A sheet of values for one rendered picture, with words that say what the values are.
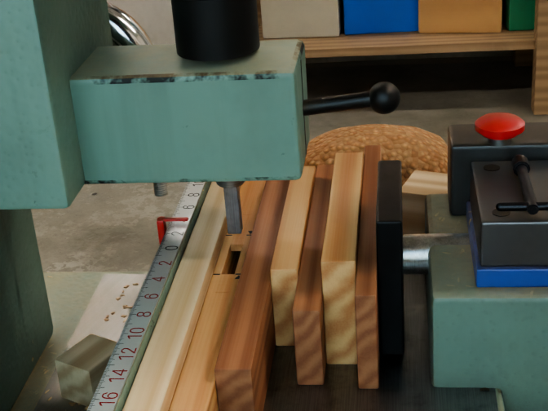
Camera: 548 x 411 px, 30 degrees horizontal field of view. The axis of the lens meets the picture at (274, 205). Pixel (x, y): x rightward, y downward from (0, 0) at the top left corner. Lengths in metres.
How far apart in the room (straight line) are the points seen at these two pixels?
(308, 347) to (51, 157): 0.18
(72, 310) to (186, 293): 0.32
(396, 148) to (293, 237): 0.22
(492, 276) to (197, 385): 0.17
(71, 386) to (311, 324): 0.26
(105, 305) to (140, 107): 0.33
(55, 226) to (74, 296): 2.05
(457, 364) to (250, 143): 0.18
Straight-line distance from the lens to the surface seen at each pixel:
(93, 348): 0.79
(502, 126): 0.63
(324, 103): 0.63
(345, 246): 0.60
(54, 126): 0.60
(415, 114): 3.58
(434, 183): 0.77
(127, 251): 2.77
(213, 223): 0.69
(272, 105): 0.60
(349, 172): 0.70
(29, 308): 0.83
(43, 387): 0.82
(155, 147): 0.62
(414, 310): 0.68
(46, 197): 0.62
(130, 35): 0.76
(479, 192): 0.60
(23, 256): 0.81
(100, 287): 0.94
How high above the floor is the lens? 1.25
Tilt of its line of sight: 25 degrees down
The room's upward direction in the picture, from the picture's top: 4 degrees counter-clockwise
